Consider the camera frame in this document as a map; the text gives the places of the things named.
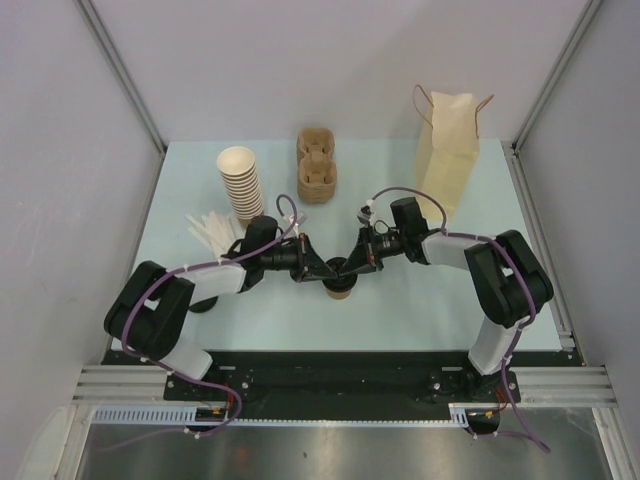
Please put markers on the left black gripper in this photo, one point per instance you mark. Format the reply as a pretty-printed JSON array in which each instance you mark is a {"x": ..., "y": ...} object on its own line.
[{"x": 310, "y": 267}]

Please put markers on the black cup lid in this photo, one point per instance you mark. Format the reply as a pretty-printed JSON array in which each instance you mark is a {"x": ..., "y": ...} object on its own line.
[{"x": 341, "y": 280}]

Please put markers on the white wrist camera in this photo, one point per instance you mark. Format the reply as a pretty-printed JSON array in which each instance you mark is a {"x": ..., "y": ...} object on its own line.
[
  {"x": 293, "y": 222},
  {"x": 367, "y": 215}
]

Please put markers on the single brown paper cup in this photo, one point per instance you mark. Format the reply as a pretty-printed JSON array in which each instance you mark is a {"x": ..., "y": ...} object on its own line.
[{"x": 338, "y": 293}]

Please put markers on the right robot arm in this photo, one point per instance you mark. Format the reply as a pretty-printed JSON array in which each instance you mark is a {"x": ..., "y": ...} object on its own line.
[{"x": 510, "y": 284}]

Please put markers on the brown paper bag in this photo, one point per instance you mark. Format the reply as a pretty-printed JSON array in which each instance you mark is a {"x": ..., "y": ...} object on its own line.
[{"x": 448, "y": 148}]

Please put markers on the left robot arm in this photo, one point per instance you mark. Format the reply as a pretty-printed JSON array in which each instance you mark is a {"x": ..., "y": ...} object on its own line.
[{"x": 152, "y": 308}]

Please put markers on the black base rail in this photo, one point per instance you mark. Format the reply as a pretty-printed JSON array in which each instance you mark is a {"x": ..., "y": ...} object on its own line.
[{"x": 347, "y": 386}]

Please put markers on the stack of black lids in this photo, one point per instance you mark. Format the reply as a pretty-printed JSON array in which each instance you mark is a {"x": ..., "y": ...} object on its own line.
[{"x": 203, "y": 306}]

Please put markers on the pile of wrapped straws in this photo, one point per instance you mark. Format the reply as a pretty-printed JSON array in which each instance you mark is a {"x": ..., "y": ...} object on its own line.
[{"x": 215, "y": 231}]

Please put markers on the stack of paper cups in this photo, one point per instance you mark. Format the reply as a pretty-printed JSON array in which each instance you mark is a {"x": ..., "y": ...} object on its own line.
[{"x": 237, "y": 168}]

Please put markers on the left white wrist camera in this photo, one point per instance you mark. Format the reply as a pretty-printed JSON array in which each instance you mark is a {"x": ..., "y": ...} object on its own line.
[{"x": 293, "y": 222}]

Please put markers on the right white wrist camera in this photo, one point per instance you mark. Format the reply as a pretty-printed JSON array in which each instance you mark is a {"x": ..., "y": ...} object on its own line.
[{"x": 367, "y": 215}]

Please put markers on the cardboard cup carrier stack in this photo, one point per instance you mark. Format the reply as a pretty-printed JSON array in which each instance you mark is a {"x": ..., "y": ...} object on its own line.
[{"x": 317, "y": 170}]

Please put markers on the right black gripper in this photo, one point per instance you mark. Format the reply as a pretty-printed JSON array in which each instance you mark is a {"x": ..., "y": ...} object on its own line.
[{"x": 363, "y": 258}]

